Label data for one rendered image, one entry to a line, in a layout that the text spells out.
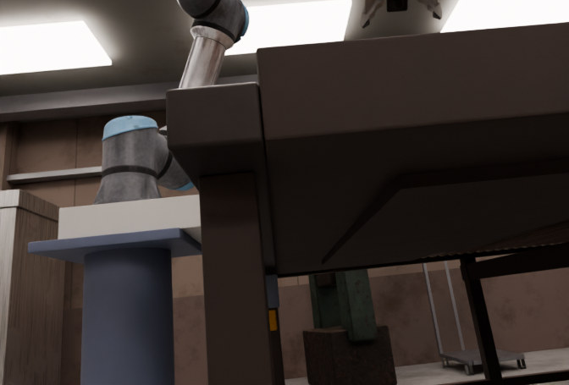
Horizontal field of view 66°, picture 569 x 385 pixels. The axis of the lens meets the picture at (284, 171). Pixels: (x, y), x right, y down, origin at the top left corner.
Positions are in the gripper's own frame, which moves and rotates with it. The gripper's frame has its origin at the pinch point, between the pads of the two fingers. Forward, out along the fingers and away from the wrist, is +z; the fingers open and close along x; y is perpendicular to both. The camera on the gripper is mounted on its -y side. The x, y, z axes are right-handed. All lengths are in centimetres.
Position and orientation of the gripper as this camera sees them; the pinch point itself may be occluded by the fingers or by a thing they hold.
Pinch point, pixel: (400, 26)
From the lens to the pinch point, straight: 94.9
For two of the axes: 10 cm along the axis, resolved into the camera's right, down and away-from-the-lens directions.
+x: 9.6, -0.2, -2.8
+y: -2.7, -3.4, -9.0
